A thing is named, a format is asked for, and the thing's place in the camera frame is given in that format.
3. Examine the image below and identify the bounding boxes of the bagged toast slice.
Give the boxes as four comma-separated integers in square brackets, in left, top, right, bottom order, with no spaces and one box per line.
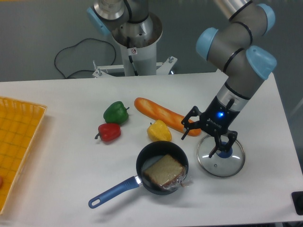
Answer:
[143,154,193,191]

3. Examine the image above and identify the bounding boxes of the green bell pepper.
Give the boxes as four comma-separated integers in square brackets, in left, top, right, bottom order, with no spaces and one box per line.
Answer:
[103,101,129,124]

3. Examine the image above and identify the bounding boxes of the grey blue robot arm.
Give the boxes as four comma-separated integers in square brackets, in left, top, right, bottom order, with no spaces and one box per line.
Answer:
[87,0,276,152]

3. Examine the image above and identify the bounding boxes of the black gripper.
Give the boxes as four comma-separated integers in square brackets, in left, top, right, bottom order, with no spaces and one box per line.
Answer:
[181,97,240,158]

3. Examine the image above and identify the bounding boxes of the orange baguette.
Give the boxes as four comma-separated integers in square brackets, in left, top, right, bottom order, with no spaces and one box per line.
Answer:
[134,97,202,137]

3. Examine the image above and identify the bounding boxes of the black pot blue handle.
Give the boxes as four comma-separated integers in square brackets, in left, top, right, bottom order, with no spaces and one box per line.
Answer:
[88,141,189,209]

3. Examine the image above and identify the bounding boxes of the red bell pepper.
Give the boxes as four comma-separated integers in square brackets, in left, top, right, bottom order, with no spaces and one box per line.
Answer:
[95,123,121,142]

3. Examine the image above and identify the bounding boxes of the black device at table edge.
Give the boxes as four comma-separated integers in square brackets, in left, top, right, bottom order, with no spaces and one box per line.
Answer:
[291,191,303,216]

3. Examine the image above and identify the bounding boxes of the yellow plastic basket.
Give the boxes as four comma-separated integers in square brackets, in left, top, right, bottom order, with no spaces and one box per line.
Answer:
[0,96,47,214]

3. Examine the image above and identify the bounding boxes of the glass lid blue knob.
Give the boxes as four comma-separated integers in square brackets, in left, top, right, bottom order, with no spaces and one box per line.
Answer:
[196,135,246,178]

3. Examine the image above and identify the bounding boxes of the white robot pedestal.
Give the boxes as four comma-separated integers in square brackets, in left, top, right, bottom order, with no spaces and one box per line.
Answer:
[92,14,178,78]

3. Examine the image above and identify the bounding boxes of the yellow bell pepper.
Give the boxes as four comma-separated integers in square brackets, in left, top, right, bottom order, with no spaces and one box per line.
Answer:
[147,120,172,141]

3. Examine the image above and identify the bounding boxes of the black cable on floor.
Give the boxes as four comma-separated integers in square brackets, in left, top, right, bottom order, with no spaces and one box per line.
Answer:
[54,38,117,79]

